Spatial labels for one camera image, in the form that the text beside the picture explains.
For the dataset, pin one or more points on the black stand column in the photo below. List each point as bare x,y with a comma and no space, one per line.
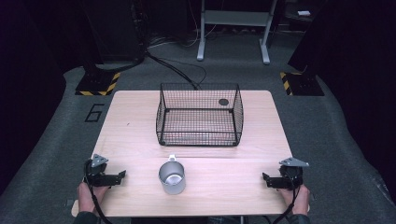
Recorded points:
112,34

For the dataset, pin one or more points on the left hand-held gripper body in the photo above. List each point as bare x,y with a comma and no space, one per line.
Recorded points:
97,174

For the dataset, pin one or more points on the person's right hand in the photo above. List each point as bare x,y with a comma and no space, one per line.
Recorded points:
299,199

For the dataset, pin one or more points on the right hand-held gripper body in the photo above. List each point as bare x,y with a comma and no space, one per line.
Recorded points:
291,176

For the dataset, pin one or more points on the black yellow striped stand base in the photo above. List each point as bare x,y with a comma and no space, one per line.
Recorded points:
301,84
98,84

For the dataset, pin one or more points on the black round table grommet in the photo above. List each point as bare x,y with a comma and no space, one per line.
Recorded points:
223,102

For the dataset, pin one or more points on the person's left hand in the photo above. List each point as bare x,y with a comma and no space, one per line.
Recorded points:
87,196

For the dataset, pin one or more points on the white metal stand frame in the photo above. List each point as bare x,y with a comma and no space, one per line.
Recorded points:
236,18

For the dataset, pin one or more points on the small white box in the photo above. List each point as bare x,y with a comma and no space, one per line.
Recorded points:
304,13

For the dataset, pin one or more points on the silver metal cup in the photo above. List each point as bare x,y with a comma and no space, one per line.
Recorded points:
172,178

